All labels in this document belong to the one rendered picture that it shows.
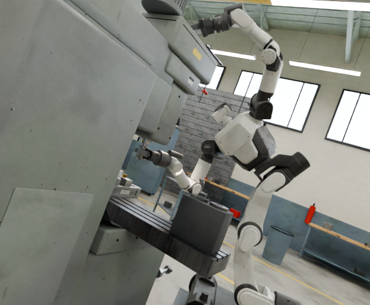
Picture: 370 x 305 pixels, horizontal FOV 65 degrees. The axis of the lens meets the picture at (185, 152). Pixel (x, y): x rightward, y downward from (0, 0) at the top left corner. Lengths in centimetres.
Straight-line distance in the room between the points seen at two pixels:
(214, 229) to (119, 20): 90
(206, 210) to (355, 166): 775
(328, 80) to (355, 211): 371
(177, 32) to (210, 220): 85
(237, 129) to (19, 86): 118
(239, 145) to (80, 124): 101
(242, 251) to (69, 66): 131
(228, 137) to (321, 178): 721
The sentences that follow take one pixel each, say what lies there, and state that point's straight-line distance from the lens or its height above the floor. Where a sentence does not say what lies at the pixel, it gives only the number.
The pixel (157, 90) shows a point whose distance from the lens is 138.
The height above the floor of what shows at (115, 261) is 70.
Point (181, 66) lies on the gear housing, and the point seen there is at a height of 170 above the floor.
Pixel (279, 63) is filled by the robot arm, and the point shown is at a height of 191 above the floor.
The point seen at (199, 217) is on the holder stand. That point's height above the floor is 107.
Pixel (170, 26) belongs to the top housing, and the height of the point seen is 183.
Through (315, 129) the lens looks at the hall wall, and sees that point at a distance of 909.
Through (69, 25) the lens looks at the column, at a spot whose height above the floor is 151.
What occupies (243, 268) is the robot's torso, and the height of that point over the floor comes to 82.
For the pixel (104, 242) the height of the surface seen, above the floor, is 81.
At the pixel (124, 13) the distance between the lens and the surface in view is 120.
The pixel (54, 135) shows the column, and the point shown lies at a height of 121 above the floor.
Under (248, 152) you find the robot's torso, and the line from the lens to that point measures 171.
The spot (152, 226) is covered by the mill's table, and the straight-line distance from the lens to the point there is 138.
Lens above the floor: 130
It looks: 1 degrees up
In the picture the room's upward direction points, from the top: 21 degrees clockwise
